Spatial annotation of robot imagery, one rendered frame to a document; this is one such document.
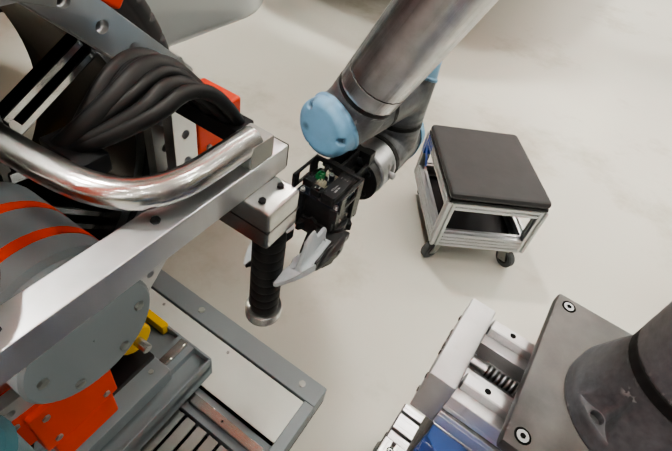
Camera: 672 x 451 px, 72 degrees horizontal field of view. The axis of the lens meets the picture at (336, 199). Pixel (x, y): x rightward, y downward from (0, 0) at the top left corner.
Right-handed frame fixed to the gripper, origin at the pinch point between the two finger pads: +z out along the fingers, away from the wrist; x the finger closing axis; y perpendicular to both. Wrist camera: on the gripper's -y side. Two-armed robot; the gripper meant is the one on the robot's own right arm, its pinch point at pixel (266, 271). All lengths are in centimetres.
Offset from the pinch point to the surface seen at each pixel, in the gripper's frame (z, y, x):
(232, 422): -7, -76, -11
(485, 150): -123, -49, 5
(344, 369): -39, -83, 3
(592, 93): -294, -83, 34
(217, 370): -14, -75, -23
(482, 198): -97, -50, 13
